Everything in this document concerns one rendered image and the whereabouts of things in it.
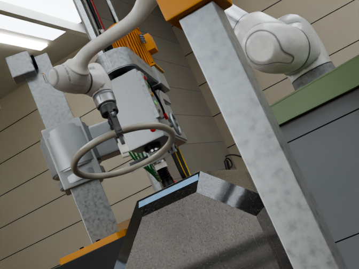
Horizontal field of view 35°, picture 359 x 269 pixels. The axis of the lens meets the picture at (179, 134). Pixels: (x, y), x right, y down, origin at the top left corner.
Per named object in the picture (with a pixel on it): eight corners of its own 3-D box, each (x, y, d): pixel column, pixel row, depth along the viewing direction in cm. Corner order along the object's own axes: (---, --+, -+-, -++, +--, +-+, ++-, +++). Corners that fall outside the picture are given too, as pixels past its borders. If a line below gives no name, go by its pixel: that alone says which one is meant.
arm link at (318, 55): (338, 61, 199) (309, 8, 203) (322, 61, 184) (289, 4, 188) (301, 84, 208) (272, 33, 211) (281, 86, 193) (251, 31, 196)
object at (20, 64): (5, 82, 358) (-3, 62, 361) (22, 85, 375) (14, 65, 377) (30, 67, 352) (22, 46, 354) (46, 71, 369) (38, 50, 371)
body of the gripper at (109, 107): (115, 99, 236) (123, 117, 233) (116, 109, 244) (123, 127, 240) (98, 104, 234) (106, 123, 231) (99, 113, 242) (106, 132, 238)
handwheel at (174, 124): (170, 142, 339) (160, 119, 342) (185, 135, 338) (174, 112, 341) (164, 140, 325) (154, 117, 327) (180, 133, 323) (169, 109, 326)
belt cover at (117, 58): (141, 109, 411) (132, 88, 414) (172, 94, 407) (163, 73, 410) (97, 86, 317) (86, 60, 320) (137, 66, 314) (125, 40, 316)
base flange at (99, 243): (57, 267, 342) (54, 259, 343) (96, 252, 388) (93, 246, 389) (124, 236, 327) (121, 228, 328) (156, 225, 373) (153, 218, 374)
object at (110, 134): (99, 188, 281) (97, 183, 282) (188, 147, 274) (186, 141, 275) (51, 165, 236) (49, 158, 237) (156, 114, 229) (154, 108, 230)
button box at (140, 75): (158, 120, 319) (139, 75, 323) (163, 118, 318) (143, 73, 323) (155, 118, 311) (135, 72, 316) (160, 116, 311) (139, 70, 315)
